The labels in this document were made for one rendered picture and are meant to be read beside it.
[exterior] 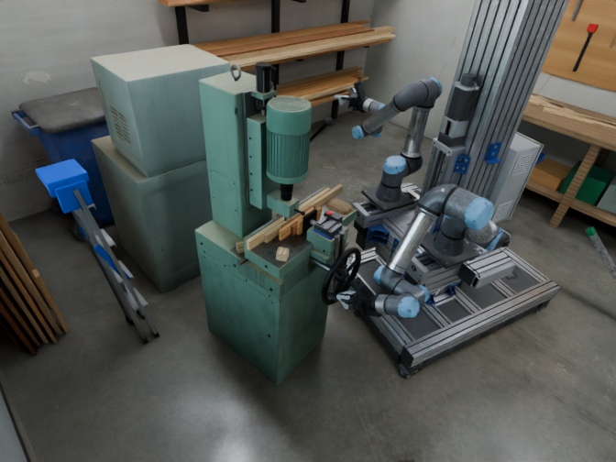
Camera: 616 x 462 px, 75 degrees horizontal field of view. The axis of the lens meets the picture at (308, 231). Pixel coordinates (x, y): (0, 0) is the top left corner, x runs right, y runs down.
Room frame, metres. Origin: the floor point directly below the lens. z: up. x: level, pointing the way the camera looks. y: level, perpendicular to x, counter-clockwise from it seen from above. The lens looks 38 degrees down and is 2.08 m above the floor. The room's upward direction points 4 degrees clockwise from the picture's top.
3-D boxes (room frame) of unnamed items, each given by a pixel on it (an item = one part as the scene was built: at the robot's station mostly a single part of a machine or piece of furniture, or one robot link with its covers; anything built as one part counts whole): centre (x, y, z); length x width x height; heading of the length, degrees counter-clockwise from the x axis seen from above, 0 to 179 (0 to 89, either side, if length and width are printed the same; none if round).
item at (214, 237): (1.58, 0.21, 0.76); 0.57 x 0.45 x 0.09; 54
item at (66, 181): (1.50, 1.03, 0.58); 0.27 x 0.25 x 1.16; 136
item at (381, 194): (2.00, -0.45, 0.87); 0.15 x 0.15 x 0.10
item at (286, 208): (1.52, 0.12, 1.03); 0.14 x 0.07 x 0.09; 54
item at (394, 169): (2.01, -0.45, 0.98); 0.13 x 0.12 x 0.14; 135
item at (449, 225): (1.57, -0.71, 0.98); 0.13 x 0.12 x 0.14; 47
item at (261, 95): (1.59, 0.22, 1.54); 0.08 x 0.08 x 0.17; 54
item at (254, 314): (1.58, 0.21, 0.36); 0.58 x 0.45 x 0.71; 54
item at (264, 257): (1.51, -0.02, 0.87); 0.61 x 0.30 x 0.06; 144
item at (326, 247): (1.46, -0.09, 0.92); 0.15 x 0.13 x 0.09; 144
